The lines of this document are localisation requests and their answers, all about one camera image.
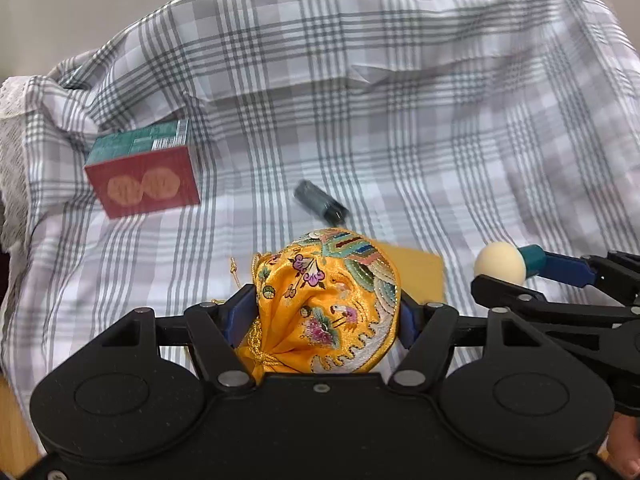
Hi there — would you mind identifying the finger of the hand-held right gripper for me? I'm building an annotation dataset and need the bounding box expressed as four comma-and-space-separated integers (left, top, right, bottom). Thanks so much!
471, 274, 640, 327
542, 250, 640, 306

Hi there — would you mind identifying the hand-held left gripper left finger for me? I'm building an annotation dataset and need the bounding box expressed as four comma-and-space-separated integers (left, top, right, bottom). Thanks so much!
99, 284, 260, 390

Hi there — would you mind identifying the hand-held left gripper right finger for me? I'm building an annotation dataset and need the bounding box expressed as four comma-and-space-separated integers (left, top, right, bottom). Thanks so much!
389, 286, 552, 390

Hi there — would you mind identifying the cream sponge with teal holder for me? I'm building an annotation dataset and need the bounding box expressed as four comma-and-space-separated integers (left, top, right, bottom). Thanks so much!
473, 241, 548, 286

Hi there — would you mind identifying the yellow embroidered drawstring pouch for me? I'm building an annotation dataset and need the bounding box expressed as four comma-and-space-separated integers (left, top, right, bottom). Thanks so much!
229, 227, 403, 386

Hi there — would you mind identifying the black cylindrical object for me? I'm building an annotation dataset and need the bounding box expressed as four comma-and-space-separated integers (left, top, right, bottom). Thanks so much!
292, 180, 348, 226

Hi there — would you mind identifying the person's right hand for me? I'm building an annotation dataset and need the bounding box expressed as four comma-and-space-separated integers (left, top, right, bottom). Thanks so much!
607, 407, 640, 480

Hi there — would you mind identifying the gold cardboard box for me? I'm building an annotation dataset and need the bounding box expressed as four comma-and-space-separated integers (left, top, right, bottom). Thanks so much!
372, 241, 447, 306

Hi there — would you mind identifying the red and teal box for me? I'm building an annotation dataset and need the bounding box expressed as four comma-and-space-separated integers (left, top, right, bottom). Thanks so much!
83, 120, 202, 219

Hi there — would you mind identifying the grey plaid bedsheet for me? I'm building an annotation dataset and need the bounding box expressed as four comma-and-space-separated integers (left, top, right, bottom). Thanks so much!
0, 0, 640, 411

